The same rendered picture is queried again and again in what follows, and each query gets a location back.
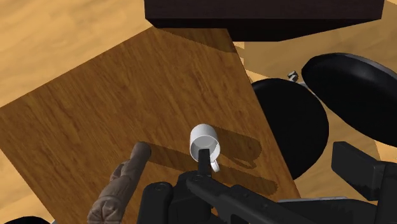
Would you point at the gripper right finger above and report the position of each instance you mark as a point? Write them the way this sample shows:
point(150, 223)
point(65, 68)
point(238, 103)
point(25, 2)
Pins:
point(359, 172)

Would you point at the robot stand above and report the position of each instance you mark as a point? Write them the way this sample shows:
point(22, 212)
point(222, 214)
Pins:
point(263, 15)

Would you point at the brown figure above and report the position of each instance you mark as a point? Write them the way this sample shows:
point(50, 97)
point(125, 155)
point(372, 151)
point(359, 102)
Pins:
point(124, 186)

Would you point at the white mug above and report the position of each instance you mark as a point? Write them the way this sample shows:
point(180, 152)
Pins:
point(203, 136)

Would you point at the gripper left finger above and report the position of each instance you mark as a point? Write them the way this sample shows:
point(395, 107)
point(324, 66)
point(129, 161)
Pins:
point(217, 198)

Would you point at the brown wooden table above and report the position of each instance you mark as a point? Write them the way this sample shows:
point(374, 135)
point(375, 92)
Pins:
point(124, 102)

